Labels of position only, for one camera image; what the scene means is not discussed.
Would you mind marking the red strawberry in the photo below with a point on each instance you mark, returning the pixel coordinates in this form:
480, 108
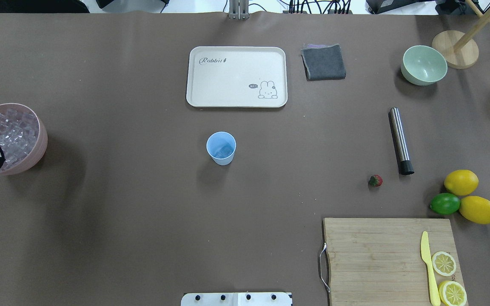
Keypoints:
375, 180

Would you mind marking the wooden mug tree stand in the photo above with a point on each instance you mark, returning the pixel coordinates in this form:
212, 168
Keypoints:
458, 48

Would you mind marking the lemon half slice lower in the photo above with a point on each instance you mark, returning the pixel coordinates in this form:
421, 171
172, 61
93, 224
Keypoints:
444, 264

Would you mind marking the lemon half slice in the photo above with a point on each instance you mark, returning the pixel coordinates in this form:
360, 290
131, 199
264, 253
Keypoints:
452, 293
444, 264

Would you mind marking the grey folded cloth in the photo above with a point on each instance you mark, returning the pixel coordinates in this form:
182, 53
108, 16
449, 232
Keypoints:
323, 62

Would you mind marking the green lime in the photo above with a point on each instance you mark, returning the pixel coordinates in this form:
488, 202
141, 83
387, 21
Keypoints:
445, 203

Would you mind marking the pink bowl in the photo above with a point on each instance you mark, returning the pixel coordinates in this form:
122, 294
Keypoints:
38, 150

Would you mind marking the yellow lemon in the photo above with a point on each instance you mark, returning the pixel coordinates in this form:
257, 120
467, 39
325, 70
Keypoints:
461, 182
475, 209

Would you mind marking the bamboo cutting board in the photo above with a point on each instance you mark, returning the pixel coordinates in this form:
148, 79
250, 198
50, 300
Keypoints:
377, 261

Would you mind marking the light blue plastic cup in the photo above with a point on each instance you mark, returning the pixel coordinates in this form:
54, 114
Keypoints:
221, 147

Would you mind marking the mint green bowl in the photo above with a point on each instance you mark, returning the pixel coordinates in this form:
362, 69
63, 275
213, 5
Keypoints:
423, 65

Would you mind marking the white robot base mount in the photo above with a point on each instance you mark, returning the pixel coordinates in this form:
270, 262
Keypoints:
237, 299

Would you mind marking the steel muddler black tip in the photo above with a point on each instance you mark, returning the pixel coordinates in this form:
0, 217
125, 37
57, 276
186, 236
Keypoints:
399, 140

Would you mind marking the lemon half slice upper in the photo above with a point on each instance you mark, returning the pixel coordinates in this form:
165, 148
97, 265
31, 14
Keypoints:
452, 293

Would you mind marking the yellow plastic knife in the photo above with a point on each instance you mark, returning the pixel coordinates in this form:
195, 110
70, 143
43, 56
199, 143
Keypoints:
434, 297

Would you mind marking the cream rabbit tray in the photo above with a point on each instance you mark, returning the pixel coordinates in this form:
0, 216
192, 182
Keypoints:
237, 76

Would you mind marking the yellow lemon lower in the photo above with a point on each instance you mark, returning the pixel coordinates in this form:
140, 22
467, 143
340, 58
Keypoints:
461, 182

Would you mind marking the yellow lemon upper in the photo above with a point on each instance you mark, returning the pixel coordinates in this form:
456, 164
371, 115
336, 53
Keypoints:
475, 209

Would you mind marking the clear ice cubes pile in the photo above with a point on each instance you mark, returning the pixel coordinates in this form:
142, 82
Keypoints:
19, 132

